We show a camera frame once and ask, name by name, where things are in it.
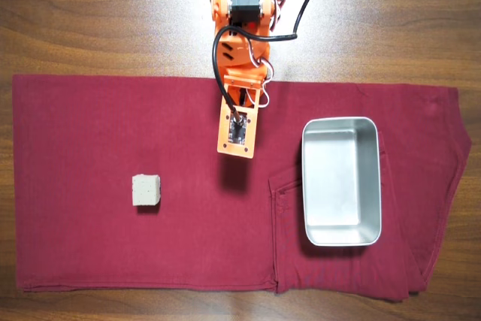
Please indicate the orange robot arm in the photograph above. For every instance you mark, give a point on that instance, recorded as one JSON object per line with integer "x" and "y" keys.
{"x": 259, "y": 52}

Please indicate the beige foam cube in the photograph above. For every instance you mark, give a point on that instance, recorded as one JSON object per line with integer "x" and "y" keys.
{"x": 146, "y": 190}

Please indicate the rectangular steel tray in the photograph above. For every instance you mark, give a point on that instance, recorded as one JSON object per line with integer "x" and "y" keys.
{"x": 340, "y": 185}

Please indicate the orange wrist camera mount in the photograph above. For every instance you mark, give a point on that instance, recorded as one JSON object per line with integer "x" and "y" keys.
{"x": 224, "y": 142}

